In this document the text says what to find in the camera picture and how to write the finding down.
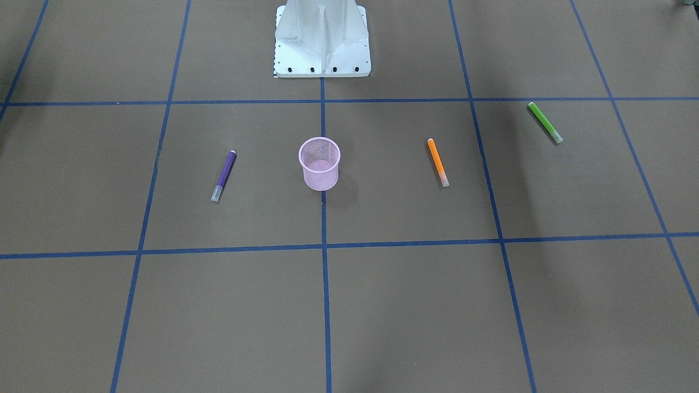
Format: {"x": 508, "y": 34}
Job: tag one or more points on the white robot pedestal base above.
{"x": 321, "y": 39}

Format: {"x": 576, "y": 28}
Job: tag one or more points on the green marker pen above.
{"x": 544, "y": 121}

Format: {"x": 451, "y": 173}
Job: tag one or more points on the purple marker pen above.
{"x": 224, "y": 176}

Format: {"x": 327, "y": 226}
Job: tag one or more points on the pink mesh pen holder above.
{"x": 319, "y": 158}

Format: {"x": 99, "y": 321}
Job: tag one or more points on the orange marker pen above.
{"x": 434, "y": 153}

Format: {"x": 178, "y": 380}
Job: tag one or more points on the brown paper table mat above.
{"x": 542, "y": 267}

